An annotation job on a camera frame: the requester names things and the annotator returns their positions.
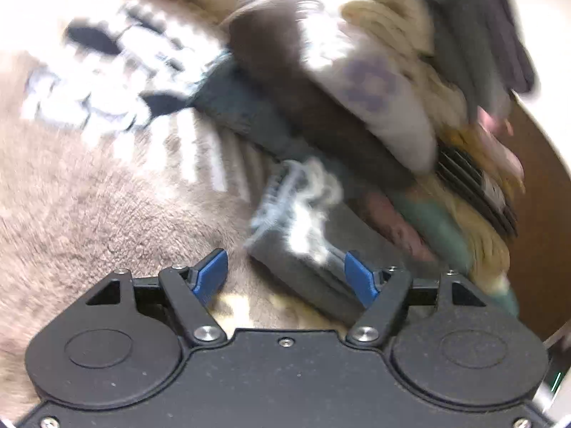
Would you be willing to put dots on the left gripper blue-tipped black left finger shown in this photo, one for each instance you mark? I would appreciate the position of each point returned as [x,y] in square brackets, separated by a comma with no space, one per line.
[189,290]

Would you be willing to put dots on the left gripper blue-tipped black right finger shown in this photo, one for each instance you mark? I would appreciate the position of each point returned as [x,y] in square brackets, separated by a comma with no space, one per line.
[384,301]

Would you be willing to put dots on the grey knit sweater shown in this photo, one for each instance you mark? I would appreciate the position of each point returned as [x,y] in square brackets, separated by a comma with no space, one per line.
[301,231]

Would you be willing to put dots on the pink patterned folded garment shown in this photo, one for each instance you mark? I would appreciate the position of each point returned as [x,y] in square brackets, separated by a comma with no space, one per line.
[391,225]

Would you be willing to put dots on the yellow folded garment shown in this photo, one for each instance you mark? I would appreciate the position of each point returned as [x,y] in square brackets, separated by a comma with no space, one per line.
[490,258]

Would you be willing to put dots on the Mickey Mouse plush blanket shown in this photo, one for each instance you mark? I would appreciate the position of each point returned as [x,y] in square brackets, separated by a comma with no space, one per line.
[77,204]

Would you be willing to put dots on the black white striped garment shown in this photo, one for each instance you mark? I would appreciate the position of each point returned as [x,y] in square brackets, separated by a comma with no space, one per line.
[459,172]

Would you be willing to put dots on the dark wooden bed footboard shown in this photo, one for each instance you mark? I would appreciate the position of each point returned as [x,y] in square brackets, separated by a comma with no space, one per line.
[540,255]

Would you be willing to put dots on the white floral folded garment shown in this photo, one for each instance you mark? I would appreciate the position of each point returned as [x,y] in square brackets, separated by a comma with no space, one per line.
[351,48]

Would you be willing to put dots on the dark brown folded garment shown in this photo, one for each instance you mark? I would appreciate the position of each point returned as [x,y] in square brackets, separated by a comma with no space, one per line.
[266,42]

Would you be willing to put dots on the lavender folded garment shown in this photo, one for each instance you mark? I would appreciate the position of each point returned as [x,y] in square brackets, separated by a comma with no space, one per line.
[511,57]

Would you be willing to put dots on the grey folded garment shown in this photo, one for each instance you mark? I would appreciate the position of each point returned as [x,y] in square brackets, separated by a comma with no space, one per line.
[463,53]

